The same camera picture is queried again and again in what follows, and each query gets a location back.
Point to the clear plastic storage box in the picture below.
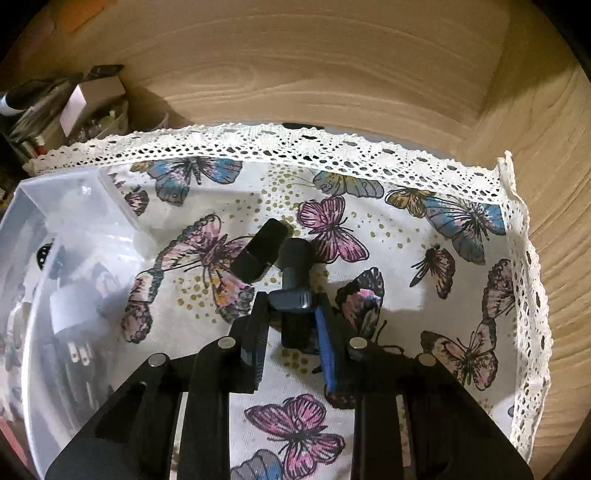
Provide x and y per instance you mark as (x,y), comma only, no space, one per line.
(27,217)

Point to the stack of books and magazines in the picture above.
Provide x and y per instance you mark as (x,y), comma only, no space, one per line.
(32,115)

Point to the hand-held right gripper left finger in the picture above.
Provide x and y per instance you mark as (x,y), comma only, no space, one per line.
(251,341)

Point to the butterfly printed lace cloth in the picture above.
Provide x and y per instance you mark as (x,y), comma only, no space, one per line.
(406,286)

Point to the small cardboard box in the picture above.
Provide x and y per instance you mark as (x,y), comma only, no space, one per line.
(90,104)

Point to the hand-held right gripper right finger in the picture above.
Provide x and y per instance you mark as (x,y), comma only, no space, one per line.
(328,350)

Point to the white charger plug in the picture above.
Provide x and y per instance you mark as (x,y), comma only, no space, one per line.
(74,314)

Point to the dark blue T-shaped tool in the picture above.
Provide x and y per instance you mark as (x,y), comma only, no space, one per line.
(295,277)

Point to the black rectangular block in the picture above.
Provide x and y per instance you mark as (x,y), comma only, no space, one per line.
(258,254)

